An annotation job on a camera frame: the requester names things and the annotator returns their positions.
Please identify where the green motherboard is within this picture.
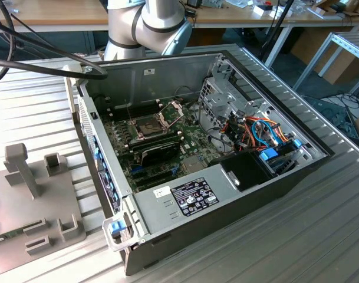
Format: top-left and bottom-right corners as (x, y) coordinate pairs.
(101, 98), (229, 192)

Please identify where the black graphics card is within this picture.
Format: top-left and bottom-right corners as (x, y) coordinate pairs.
(134, 140), (181, 168)

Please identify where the silver chipset heatsink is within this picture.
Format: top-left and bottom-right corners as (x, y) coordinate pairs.
(182, 156), (206, 175)

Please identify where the black expansion slot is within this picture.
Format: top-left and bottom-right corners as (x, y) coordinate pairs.
(133, 170), (174, 189)

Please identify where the silver power supply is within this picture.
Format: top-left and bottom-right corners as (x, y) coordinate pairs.
(131, 163), (245, 236)

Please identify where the silver drive cage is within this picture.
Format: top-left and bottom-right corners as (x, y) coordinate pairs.
(198, 52), (251, 132)

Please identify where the black PC case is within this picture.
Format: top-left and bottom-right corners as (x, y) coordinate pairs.
(62, 50), (336, 277)

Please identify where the blue disk carrier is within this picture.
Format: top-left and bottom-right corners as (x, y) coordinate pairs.
(257, 146), (297, 175)

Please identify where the blue plastic latch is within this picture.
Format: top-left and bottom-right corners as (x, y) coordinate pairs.
(108, 220), (126, 238)

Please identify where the black stand pole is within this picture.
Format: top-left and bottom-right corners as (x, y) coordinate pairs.
(260, 0), (295, 60)

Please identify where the brown cardboard box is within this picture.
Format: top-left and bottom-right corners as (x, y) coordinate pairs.
(291, 26), (359, 85)

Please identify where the grey parts rack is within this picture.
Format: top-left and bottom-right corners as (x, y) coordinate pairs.
(0, 143), (87, 266)

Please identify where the wooden desk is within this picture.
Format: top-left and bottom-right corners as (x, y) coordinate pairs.
(0, 0), (359, 33)

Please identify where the green RAM stick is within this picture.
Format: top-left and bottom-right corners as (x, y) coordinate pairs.
(0, 229), (25, 246)

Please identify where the orange wire bundle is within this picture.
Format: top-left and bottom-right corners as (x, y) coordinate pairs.
(243, 116), (289, 143)

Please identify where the blue wire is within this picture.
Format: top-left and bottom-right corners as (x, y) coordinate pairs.
(251, 118), (279, 147)

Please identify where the thick black cable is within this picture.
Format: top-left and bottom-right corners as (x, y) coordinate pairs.
(0, 57), (108, 80)

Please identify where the aluminium frame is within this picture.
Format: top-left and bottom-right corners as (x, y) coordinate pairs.
(292, 31), (359, 95)

